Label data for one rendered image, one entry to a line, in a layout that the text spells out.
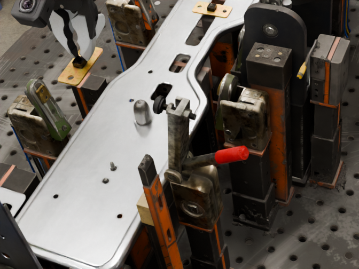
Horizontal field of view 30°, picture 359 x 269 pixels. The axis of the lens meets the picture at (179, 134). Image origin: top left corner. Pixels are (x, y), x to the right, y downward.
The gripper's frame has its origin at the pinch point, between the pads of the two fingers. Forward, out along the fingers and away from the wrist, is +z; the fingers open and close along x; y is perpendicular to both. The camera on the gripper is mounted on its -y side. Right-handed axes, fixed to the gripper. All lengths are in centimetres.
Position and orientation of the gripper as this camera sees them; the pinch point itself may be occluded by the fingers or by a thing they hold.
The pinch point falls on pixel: (77, 54)
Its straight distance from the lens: 103.3
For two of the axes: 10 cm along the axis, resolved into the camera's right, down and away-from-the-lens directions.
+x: -9.0, -2.2, 3.7
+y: 4.2, -6.5, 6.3
